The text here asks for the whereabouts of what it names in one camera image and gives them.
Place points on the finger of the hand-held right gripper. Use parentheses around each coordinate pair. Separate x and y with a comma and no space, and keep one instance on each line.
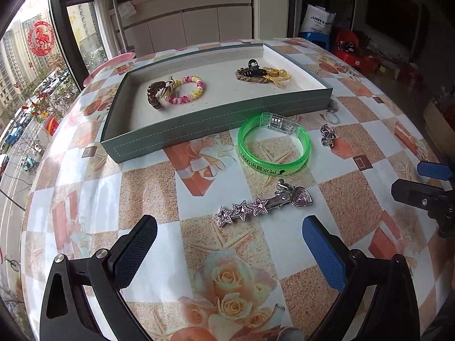
(416,193)
(435,170)

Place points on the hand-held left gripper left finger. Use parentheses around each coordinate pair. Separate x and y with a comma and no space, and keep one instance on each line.
(137,252)

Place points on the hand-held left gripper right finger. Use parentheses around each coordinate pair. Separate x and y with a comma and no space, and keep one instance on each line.
(325,255)

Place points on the silver star hair clip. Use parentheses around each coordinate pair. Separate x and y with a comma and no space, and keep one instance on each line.
(245,209)

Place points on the grey-green jewelry tray box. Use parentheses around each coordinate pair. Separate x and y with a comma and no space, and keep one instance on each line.
(220,92)

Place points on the black hair claw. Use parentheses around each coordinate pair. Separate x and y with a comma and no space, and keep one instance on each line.
(254,64)

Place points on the silver heart charm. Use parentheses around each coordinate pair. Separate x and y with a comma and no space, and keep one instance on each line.
(302,197)

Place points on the small silver charm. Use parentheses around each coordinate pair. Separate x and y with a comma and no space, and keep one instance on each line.
(327,135)

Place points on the red toy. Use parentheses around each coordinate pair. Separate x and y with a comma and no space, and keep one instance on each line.
(350,51)

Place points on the blue plastic stool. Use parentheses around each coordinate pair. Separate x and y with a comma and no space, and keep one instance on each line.
(312,37)

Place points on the white shopping bag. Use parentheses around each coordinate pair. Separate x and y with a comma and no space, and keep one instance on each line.
(318,19)

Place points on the red paper-cut window decoration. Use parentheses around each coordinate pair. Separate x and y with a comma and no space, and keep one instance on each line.
(41,39)

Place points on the white cabinet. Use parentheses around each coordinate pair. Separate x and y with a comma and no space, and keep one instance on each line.
(199,25)

